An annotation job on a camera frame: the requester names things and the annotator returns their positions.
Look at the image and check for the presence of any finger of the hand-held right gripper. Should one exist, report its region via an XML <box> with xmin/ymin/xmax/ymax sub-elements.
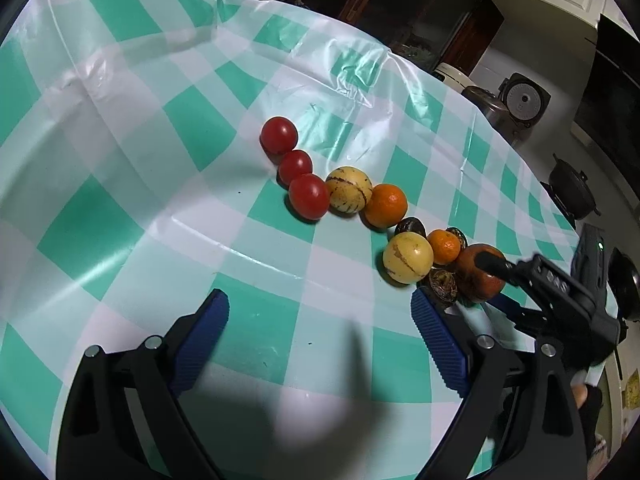
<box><xmin>492</xmin><ymin>294</ymin><xmax>548</xmax><ymax>337</ymax></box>
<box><xmin>474</xmin><ymin>251</ymin><xmax>597</xmax><ymax>312</ymax></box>

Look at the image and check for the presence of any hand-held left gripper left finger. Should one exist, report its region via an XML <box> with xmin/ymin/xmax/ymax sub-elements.
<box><xmin>56</xmin><ymin>288</ymin><xmax>231</xmax><ymax>480</ymax></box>

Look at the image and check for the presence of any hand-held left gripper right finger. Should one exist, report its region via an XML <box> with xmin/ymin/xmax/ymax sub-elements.
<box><xmin>411</xmin><ymin>290</ymin><xmax>591</xmax><ymax>480</ymax></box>

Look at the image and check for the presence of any reddish brown large fruit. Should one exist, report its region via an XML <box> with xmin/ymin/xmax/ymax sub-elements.
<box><xmin>454</xmin><ymin>243</ymin><xmax>508</xmax><ymax>303</ymax></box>

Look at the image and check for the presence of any yellow striped melon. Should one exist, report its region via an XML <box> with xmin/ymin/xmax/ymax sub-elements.
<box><xmin>325</xmin><ymin>166</ymin><xmax>373</xmax><ymax>217</ymax></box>
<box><xmin>382</xmin><ymin>233</ymin><xmax>434</xmax><ymax>283</ymax></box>

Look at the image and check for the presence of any small orange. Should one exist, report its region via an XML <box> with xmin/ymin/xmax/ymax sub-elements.
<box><xmin>427</xmin><ymin>229</ymin><xmax>462</xmax><ymax>266</ymax></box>

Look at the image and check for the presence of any large orange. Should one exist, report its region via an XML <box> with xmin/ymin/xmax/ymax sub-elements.
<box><xmin>363</xmin><ymin>183</ymin><xmax>408</xmax><ymax>228</ymax></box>

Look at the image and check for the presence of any red tomato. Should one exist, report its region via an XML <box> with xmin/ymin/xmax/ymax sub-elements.
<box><xmin>278</xmin><ymin>150</ymin><xmax>314</xmax><ymax>185</ymax></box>
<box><xmin>288</xmin><ymin>174</ymin><xmax>331</xmax><ymax>221</ymax></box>
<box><xmin>260</xmin><ymin>116</ymin><xmax>299</xmax><ymax>156</ymax></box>

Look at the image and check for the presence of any black wok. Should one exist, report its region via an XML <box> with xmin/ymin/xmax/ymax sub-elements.
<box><xmin>607</xmin><ymin>247</ymin><xmax>640</xmax><ymax>321</ymax></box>

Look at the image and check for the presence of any black cooking pot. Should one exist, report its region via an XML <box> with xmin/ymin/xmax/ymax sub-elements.
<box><xmin>547</xmin><ymin>154</ymin><xmax>602</xmax><ymax>220</ymax></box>

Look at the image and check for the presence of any grey rice cooker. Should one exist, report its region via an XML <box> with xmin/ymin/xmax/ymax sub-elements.
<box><xmin>497</xmin><ymin>72</ymin><xmax>552</xmax><ymax>143</ymax></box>

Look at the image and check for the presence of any silver pot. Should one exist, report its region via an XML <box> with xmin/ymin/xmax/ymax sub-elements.
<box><xmin>462</xmin><ymin>86</ymin><xmax>507</xmax><ymax>131</ymax></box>

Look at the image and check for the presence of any black range hood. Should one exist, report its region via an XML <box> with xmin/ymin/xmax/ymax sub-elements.
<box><xmin>574</xmin><ymin>14</ymin><xmax>640</xmax><ymax>171</ymax></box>

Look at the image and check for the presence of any white rice cooker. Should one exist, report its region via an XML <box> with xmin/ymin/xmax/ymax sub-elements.
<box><xmin>434</xmin><ymin>62</ymin><xmax>476</xmax><ymax>93</ymax></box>

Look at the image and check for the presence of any green checked plastic tablecloth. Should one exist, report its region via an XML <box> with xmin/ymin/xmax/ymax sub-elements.
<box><xmin>0</xmin><ymin>0</ymin><xmax>621</xmax><ymax>480</ymax></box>

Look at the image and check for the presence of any dark wooden cabinet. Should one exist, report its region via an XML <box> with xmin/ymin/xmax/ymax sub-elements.
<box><xmin>172</xmin><ymin>0</ymin><xmax>505</xmax><ymax>68</ymax></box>

